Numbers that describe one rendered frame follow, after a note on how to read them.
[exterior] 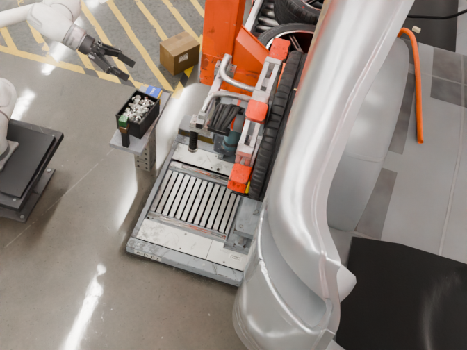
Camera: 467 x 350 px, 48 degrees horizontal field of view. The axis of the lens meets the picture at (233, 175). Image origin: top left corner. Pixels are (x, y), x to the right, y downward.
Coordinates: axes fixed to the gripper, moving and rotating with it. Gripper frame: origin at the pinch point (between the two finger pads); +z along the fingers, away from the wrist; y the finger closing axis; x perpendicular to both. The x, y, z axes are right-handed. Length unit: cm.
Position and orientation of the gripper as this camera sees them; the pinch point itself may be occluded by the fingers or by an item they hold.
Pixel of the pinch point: (128, 69)
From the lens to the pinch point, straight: 216.8
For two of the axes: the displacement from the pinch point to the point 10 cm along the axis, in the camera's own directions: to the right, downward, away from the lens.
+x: 5.6, -6.8, -4.7
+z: 8.3, 4.7, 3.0
